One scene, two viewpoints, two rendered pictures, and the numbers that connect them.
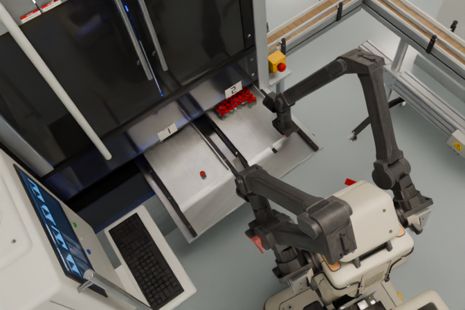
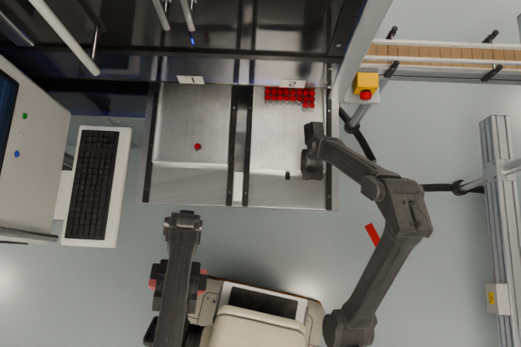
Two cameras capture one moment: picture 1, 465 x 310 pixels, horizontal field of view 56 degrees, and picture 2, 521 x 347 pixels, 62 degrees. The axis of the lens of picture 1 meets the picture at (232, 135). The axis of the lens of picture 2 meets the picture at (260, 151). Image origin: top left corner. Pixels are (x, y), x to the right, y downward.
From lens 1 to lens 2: 0.65 m
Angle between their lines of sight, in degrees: 18
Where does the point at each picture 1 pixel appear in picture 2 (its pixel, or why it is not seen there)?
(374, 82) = (394, 248)
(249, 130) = (281, 135)
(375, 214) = not seen: outside the picture
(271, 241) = (155, 306)
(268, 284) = (224, 258)
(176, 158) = (189, 108)
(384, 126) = (370, 294)
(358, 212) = not seen: outside the picture
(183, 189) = (171, 146)
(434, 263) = not seen: outside the picture
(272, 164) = (273, 188)
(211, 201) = (186, 180)
